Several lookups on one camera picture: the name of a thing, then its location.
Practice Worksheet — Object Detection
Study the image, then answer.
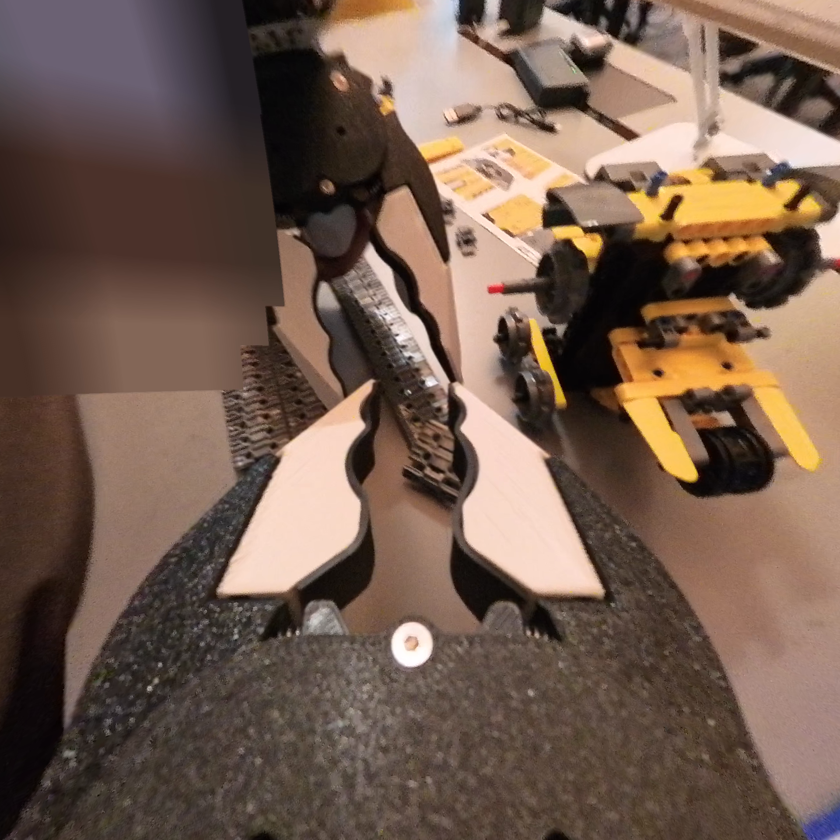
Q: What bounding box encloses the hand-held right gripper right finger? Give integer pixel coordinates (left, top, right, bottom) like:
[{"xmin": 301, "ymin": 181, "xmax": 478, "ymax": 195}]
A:
[{"xmin": 448, "ymin": 382, "xmax": 606, "ymax": 631}]

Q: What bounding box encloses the black power brick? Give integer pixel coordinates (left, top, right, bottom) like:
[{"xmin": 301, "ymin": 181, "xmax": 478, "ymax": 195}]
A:
[{"xmin": 512, "ymin": 39, "xmax": 592, "ymax": 106}]

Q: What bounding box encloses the large grey tread link mat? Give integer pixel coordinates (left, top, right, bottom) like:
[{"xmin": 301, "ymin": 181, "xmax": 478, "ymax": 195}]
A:
[{"xmin": 223, "ymin": 348, "xmax": 329, "ymax": 470}]

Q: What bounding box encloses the yellow printed sticker sheet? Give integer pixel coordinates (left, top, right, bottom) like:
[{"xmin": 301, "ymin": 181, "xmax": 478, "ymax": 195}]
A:
[{"xmin": 433, "ymin": 134, "xmax": 585, "ymax": 263}]

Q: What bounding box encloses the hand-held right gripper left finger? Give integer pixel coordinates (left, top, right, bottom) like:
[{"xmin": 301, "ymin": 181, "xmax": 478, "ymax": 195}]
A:
[{"xmin": 217, "ymin": 381, "xmax": 383, "ymax": 631}]

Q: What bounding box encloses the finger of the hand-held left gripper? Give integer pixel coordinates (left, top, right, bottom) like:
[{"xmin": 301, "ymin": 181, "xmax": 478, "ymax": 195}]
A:
[
  {"xmin": 272, "ymin": 228, "xmax": 347, "ymax": 403},
  {"xmin": 374, "ymin": 187, "xmax": 462, "ymax": 383}
]

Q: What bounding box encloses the black usb cable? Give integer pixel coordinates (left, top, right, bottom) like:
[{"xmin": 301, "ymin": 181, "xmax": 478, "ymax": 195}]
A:
[{"xmin": 443, "ymin": 101, "xmax": 559, "ymax": 132}]

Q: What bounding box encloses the long grey tread link chain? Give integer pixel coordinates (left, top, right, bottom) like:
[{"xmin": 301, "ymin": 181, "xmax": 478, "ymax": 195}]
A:
[{"xmin": 330, "ymin": 258, "xmax": 462, "ymax": 508}]

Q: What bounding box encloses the yellow black toy vehicle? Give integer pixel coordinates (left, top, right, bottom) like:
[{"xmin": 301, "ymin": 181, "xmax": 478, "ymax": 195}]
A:
[{"xmin": 489, "ymin": 154, "xmax": 840, "ymax": 500}]

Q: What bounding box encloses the grey earbud case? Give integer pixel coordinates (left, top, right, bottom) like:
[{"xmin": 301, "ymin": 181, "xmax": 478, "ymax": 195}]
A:
[{"xmin": 567, "ymin": 33, "xmax": 614, "ymax": 67}]

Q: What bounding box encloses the white book stand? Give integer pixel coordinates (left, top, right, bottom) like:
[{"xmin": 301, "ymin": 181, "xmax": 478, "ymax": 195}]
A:
[{"xmin": 584, "ymin": 0, "xmax": 840, "ymax": 181}]

